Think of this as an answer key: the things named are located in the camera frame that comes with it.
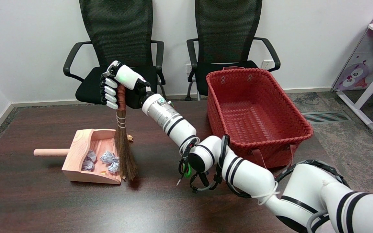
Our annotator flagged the metal floor vent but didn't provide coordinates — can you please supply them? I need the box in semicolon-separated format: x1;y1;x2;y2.
301;111;352;124

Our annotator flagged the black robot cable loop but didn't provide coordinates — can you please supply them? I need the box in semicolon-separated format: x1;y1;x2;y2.
177;135;350;198

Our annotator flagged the wooden dustpan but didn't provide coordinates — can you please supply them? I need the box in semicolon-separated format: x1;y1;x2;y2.
33;128;129;185

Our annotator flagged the black mesh office chair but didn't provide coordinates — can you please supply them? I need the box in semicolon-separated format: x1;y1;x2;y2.
186;0;281;101
63;0;167;105

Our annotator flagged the red woven basket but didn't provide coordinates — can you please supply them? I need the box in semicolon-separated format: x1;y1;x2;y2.
206;67;314;170

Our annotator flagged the green robot cable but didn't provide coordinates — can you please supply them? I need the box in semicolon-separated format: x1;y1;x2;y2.
182;161;193;178

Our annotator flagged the white desk frame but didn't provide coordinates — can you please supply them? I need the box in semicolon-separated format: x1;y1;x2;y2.
336;57;373;131

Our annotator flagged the pink owl print panel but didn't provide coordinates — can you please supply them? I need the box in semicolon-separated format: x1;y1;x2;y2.
332;0;373;92

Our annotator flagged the brown straw hand broom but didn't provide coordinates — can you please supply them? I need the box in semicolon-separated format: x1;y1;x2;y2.
114;85;139;181

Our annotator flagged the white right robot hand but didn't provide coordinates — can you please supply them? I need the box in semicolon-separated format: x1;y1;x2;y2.
100;60;151;110

